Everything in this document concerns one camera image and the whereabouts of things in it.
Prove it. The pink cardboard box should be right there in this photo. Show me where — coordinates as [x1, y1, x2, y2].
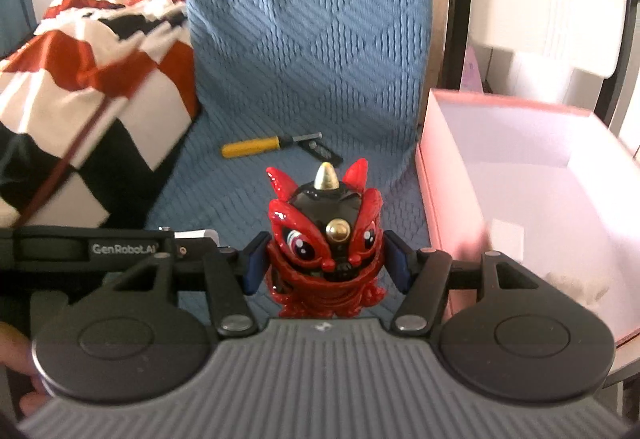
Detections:
[415, 88, 640, 370]

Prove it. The yellow handled screwdriver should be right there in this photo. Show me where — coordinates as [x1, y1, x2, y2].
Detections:
[221, 133, 322, 158]

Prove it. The red lion figurine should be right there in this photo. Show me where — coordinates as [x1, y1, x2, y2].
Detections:
[265, 159, 386, 319]

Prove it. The small black tool piece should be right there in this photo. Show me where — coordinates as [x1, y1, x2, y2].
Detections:
[299, 141, 344, 166]

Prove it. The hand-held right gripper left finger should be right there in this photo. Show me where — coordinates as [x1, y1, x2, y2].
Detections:
[112, 231, 273, 338]

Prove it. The red white black striped blanket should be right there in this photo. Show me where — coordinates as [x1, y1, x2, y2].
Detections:
[0, 0, 202, 228]

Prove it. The white plush toy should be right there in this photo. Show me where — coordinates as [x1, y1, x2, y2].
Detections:
[545, 269, 611, 307]

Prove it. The blue textured chair cover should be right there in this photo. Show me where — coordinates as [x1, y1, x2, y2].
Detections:
[145, 0, 433, 320]

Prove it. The person's left hand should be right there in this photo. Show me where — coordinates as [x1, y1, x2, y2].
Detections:
[0, 321, 53, 417]

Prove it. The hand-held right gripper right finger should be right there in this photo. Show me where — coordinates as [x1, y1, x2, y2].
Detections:
[382, 229, 538, 338]

